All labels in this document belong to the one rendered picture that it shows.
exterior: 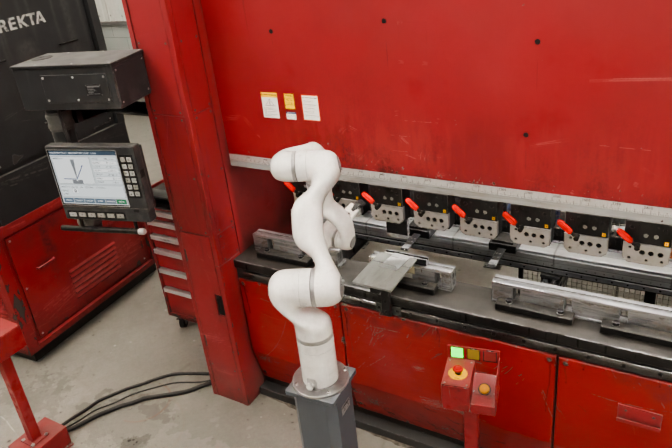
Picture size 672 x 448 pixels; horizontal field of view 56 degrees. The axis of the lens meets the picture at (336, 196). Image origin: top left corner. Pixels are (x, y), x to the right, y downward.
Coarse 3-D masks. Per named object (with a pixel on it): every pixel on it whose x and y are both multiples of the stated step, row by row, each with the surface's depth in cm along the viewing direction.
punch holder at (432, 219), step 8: (416, 192) 258; (424, 192) 256; (416, 200) 260; (424, 200) 258; (432, 200) 256; (440, 200) 254; (448, 200) 253; (424, 208) 260; (432, 208) 258; (440, 208) 256; (448, 208) 254; (416, 216) 263; (424, 216) 261; (432, 216) 259; (440, 216) 257; (448, 216) 256; (416, 224) 265; (424, 224) 263; (432, 224) 261; (440, 224) 259; (448, 224) 257
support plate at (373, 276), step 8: (376, 256) 281; (384, 256) 280; (368, 264) 275; (376, 264) 275; (408, 264) 272; (368, 272) 269; (376, 272) 269; (384, 272) 268; (392, 272) 267; (400, 272) 267; (360, 280) 264; (368, 280) 264; (376, 280) 263; (384, 280) 262; (392, 280) 262; (400, 280) 263; (376, 288) 259; (384, 288) 257; (392, 288) 257
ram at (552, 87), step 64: (256, 0) 259; (320, 0) 244; (384, 0) 231; (448, 0) 219; (512, 0) 209; (576, 0) 199; (640, 0) 190; (256, 64) 272; (320, 64) 256; (384, 64) 242; (448, 64) 229; (512, 64) 217; (576, 64) 207; (640, 64) 197; (256, 128) 287; (320, 128) 269; (384, 128) 254; (448, 128) 239; (512, 128) 227; (576, 128) 216; (640, 128) 205; (448, 192) 251; (576, 192) 225; (640, 192) 214
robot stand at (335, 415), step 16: (352, 368) 215; (304, 400) 208; (320, 400) 203; (336, 400) 203; (352, 400) 217; (304, 416) 211; (320, 416) 207; (336, 416) 207; (352, 416) 219; (304, 432) 215; (320, 432) 211; (336, 432) 210; (352, 432) 220
